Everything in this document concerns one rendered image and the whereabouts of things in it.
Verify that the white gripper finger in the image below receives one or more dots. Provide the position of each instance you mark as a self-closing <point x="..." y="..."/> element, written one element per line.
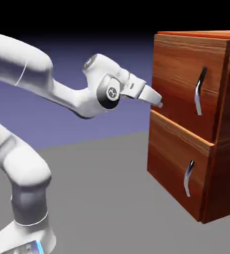
<point x="160" y="104"/>

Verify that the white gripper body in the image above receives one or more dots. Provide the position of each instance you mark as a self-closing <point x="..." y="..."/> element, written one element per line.
<point x="149" y="94"/>

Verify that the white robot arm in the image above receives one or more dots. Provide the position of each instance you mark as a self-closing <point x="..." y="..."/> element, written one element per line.
<point x="29" y="65"/>

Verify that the large wooden cabinet door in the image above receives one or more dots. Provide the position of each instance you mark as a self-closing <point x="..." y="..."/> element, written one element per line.
<point x="178" y="79"/>

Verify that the small wooden cabinet door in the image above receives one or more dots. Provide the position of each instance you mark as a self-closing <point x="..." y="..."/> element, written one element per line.
<point x="172" y="164"/>

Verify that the reddish wooden cabinet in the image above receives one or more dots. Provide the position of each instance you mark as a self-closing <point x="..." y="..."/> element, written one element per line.
<point x="229" y="139"/>

